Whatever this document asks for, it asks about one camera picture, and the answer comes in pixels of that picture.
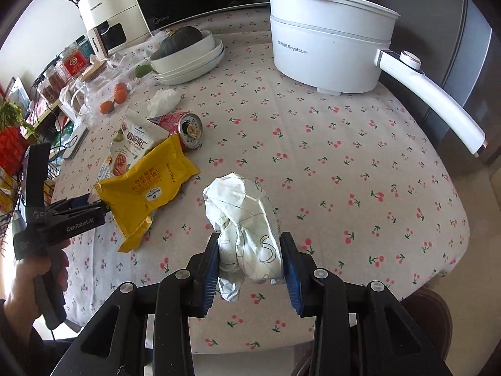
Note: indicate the white deep plate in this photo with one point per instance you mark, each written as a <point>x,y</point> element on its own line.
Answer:
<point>211,72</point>
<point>217,56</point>

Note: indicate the red crushed can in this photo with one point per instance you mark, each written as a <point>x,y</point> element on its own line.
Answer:
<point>190,131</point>

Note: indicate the white paper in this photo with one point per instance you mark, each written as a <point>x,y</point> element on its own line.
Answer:
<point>242,219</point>

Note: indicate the white flat electronic device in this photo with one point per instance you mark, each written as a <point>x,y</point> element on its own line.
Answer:
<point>75,142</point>

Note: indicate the person's left hand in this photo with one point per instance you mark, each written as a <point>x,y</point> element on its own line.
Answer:
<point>21,290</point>

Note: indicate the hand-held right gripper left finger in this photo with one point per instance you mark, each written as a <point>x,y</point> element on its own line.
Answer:
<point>209,274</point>

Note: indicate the dark lid food jar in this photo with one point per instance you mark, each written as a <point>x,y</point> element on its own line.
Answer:
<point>53,84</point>

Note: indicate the dark green pumpkin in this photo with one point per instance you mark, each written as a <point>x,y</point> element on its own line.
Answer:
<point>180,41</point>

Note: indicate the cherry print tablecloth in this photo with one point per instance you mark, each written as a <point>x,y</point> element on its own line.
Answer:
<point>352,164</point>

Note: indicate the bunch of red packets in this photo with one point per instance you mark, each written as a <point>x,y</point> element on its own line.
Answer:
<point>11,149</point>

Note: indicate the picture frame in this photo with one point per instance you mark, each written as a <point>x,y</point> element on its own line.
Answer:
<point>19,94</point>

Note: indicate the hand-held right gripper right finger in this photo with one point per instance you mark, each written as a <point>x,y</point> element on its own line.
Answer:
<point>293,278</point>

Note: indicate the green leafy plant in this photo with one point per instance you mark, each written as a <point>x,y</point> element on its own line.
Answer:
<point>13,115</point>

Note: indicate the grey refrigerator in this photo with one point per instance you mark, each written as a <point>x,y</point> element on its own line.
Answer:
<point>450,47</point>

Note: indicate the red label glass jar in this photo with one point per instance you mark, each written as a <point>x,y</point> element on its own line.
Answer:
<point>73,62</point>

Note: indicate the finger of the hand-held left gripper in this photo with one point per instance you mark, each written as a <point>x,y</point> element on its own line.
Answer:
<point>72,203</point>
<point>100,208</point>

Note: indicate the white electric cooking pot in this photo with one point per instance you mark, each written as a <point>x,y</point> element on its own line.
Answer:
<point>325,55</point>

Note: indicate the cream air fryer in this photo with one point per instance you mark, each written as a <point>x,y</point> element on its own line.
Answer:
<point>113,8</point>

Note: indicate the white nut snack packet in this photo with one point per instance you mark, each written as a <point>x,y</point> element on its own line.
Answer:
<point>131,141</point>

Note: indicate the yellow snack packet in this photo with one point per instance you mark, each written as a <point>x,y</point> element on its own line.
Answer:
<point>156,180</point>

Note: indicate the person's left forearm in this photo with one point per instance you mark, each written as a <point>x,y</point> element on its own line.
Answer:
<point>19,340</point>

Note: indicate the crumpled white tissue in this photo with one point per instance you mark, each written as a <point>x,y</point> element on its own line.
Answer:
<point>162,100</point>

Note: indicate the glass jar with wooden lid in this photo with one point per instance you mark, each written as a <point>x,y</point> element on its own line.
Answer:
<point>94,70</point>

